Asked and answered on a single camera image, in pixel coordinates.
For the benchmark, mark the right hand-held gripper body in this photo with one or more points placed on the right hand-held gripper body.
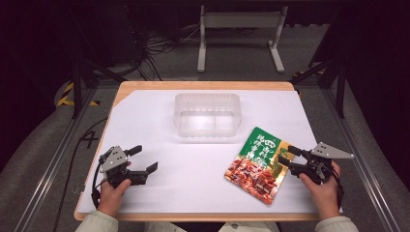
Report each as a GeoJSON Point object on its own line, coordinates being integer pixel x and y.
{"type": "Point", "coordinates": [317, 166]}

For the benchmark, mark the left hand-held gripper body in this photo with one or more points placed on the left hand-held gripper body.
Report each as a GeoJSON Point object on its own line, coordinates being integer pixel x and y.
{"type": "Point", "coordinates": [112, 161]}

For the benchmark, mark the green and red food pouch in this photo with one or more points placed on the green and red food pouch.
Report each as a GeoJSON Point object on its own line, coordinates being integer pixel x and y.
{"type": "Point", "coordinates": [257, 167]}

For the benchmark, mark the clear plastic container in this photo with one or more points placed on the clear plastic container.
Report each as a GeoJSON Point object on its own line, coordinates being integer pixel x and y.
{"type": "Point", "coordinates": [207, 114]}

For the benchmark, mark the person's right hand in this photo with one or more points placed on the person's right hand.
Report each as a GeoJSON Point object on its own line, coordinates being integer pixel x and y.
{"type": "Point", "coordinates": [322, 196]}

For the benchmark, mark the person's left hand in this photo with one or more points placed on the person's left hand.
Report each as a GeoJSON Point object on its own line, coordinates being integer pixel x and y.
{"type": "Point", "coordinates": [111, 196]}

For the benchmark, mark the white table mat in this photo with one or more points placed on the white table mat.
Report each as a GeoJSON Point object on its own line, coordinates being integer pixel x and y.
{"type": "Point", "coordinates": [193, 161]}

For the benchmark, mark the person's light jacket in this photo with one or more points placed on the person's light jacket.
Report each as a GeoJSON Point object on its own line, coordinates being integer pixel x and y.
{"type": "Point", "coordinates": [245, 227]}

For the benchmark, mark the yellow black hazard tape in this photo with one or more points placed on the yellow black hazard tape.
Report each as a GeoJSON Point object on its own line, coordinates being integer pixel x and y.
{"type": "Point", "coordinates": [66, 96]}

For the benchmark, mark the white metal stand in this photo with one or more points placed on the white metal stand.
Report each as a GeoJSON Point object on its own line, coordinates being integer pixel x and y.
{"type": "Point", "coordinates": [241, 21]}

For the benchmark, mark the aluminium floor rail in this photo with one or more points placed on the aluminium floor rail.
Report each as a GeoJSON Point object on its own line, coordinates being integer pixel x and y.
{"type": "Point", "coordinates": [357, 161]}
{"type": "Point", "coordinates": [51, 167]}

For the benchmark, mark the black metal frame stand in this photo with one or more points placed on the black metal frame stand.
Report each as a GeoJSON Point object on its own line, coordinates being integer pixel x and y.
{"type": "Point", "coordinates": [335, 77]}
{"type": "Point", "coordinates": [77, 83]}

